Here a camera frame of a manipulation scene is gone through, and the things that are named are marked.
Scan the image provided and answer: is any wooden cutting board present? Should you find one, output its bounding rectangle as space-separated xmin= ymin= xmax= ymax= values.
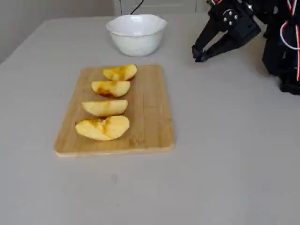
xmin=53 ymin=64 xmax=175 ymax=158

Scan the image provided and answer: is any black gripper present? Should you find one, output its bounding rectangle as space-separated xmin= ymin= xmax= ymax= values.
xmin=192 ymin=0 xmax=262 ymax=63

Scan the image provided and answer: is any pale smooth apple slice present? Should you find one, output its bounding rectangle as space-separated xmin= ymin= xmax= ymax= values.
xmin=81 ymin=99 xmax=128 ymax=117

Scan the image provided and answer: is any apple slice with brown core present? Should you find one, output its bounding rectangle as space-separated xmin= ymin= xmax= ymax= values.
xmin=90 ymin=80 xmax=131 ymax=98

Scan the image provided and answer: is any apple slice with curved tip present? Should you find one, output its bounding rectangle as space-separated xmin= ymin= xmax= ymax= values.
xmin=102 ymin=63 xmax=138 ymax=82

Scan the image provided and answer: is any large wide apple slice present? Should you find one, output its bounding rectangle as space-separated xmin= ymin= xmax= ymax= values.
xmin=75 ymin=115 xmax=130 ymax=142

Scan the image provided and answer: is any red white servo cable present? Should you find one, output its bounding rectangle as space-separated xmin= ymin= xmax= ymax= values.
xmin=280 ymin=0 xmax=300 ymax=82

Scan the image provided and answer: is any white ceramic bowl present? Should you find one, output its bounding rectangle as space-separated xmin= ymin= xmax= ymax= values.
xmin=105 ymin=14 xmax=168 ymax=57

